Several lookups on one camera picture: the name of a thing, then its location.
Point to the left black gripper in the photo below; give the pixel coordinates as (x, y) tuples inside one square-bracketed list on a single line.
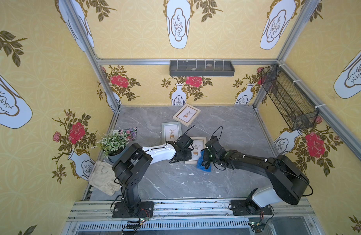
[(185, 151)]

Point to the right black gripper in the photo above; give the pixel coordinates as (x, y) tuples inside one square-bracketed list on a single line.
[(207, 153)]

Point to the blue microfiber cloth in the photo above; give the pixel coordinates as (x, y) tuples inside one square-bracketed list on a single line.
[(204, 164)]

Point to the beige picture frame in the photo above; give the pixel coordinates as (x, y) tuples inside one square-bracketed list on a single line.
[(187, 114), (198, 145)]

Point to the grey-green picture frame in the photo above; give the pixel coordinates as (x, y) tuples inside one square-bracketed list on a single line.
[(171, 131)]

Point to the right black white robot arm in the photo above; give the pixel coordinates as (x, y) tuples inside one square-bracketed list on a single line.
[(288, 183)]

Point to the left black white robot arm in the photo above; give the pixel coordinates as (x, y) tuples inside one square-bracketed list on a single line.
[(134, 161)]

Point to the floral patterned box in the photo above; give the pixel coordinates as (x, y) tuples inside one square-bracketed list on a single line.
[(130, 132)]

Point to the potted green plant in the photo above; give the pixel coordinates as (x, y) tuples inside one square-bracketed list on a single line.
[(112, 144)]

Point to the beige work glove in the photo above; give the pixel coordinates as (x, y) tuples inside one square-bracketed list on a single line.
[(103, 178)]

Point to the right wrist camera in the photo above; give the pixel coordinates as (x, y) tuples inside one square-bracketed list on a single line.
[(214, 145)]

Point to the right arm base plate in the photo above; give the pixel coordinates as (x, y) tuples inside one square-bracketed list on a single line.
[(248, 207)]

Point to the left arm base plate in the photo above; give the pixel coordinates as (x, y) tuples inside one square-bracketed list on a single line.
[(143, 209)]

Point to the grey wall shelf tray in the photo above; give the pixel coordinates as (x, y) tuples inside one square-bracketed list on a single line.
[(206, 68)]

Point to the black wire mesh basket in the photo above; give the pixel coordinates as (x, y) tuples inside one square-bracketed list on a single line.
[(294, 106)]

